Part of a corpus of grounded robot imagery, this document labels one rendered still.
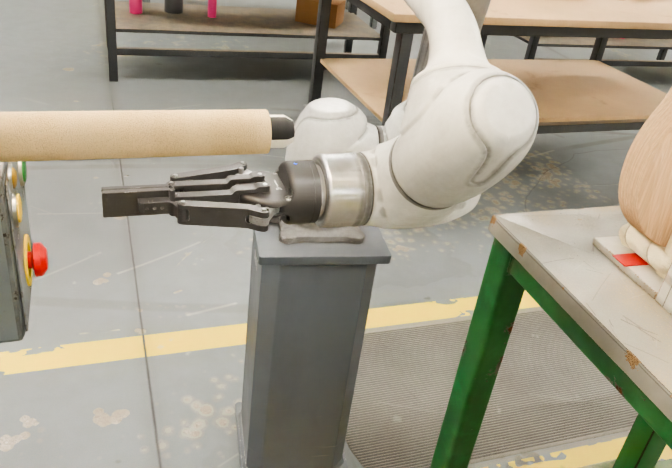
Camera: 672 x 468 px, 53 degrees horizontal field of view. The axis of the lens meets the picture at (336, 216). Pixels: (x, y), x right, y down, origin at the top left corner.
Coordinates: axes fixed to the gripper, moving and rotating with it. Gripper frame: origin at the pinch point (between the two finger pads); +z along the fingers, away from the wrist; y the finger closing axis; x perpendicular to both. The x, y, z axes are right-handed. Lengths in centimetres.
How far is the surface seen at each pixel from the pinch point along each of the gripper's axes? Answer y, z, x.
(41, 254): 3.5, 10.3, -8.3
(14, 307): -3.3, 12.9, -10.3
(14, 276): -3.1, 12.5, -6.5
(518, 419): 46, -110, -107
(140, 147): -24.0, 1.1, 17.4
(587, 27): 160, -190, -19
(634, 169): -3, -65, 2
